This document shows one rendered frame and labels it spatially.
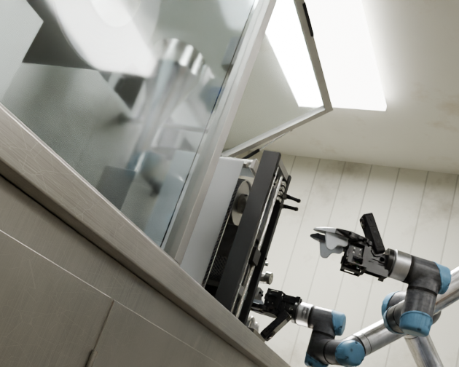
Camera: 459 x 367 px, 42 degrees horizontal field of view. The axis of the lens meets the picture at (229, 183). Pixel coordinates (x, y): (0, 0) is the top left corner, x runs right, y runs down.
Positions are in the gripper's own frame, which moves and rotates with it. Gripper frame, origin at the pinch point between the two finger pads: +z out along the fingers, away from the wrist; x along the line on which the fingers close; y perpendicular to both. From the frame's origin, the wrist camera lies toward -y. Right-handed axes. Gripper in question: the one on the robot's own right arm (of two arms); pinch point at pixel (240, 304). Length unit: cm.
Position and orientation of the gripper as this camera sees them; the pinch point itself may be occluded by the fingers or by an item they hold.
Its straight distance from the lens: 208.4
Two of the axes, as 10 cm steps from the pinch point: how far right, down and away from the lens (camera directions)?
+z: -9.1, -1.6, 3.9
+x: -2.9, -4.4, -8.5
